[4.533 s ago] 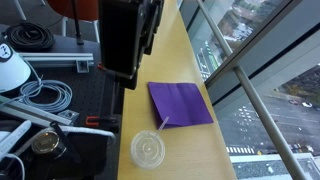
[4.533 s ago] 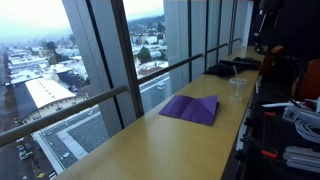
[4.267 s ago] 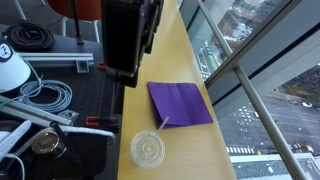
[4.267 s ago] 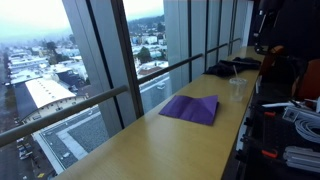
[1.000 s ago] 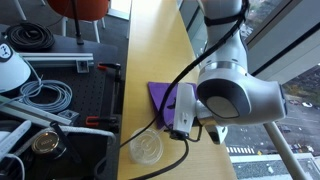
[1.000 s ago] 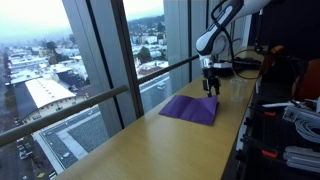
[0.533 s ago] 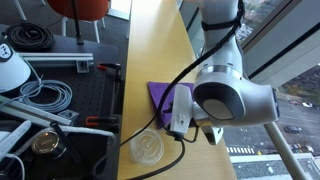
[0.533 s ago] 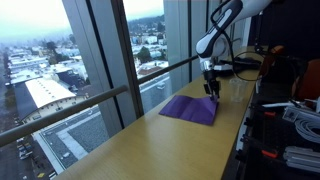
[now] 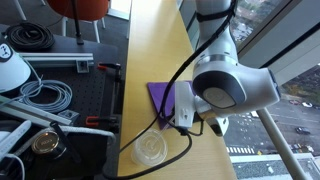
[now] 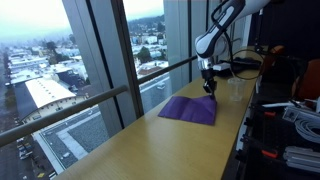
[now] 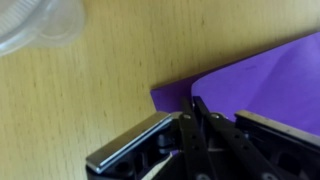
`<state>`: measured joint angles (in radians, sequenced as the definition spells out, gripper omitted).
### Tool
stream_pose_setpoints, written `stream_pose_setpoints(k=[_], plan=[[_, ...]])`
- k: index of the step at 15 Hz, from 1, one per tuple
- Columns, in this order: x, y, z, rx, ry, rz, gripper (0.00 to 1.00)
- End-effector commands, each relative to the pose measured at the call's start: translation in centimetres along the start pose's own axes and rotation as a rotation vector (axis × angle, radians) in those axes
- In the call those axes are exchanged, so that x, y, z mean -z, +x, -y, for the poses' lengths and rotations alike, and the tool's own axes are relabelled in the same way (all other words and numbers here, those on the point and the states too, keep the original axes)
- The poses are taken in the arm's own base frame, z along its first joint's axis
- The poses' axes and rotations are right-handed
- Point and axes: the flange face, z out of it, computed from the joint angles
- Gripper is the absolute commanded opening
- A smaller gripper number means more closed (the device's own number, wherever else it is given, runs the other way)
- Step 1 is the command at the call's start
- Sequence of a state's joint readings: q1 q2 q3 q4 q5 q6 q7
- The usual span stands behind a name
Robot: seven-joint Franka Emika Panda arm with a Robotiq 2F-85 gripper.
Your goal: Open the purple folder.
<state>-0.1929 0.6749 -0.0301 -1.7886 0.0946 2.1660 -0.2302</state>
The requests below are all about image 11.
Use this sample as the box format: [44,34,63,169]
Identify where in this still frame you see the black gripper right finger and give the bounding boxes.
[193,96,320,180]

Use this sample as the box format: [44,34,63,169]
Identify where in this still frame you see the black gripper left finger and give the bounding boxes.
[85,110,188,180]

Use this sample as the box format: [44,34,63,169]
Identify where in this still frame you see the purple paper folder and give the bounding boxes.
[149,32,320,137]

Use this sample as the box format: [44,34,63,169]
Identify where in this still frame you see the clear plastic cup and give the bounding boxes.
[0,0,85,57]

